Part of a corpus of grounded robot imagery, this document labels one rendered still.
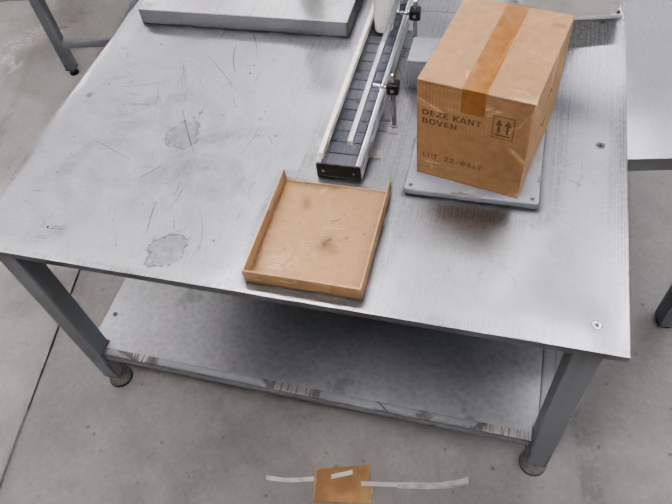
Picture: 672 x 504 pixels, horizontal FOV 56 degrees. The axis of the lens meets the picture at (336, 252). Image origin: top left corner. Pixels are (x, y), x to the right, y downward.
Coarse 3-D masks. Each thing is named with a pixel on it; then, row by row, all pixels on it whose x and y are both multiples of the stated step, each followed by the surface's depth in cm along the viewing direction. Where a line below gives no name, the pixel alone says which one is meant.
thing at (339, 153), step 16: (400, 0) 184; (400, 16) 180; (368, 48) 172; (368, 64) 168; (384, 64) 168; (352, 80) 165; (352, 96) 161; (352, 112) 158; (368, 112) 157; (336, 128) 155; (336, 144) 152; (336, 160) 148; (352, 160) 148
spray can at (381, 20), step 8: (376, 0) 168; (384, 0) 167; (392, 0) 170; (376, 8) 170; (384, 8) 169; (376, 16) 172; (384, 16) 171; (376, 24) 174; (384, 24) 173; (376, 32) 176
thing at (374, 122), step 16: (400, 32) 176; (400, 48) 177; (384, 80) 164; (384, 96) 163; (368, 128) 154; (368, 144) 152; (320, 160) 149; (320, 176) 152; (336, 176) 151; (352, 176) 150
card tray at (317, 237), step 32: (288, 192) 150; (320, 192) 149; (352, 192) 148; (384, 192) 147; (288, 224) 144; (320, 224) 143; (352, 224) 143; (256, 256) 140; (288, 256) 139; (320, 256) 138; (352, 256) 137; (320, 288) 131; (352, 288) 128
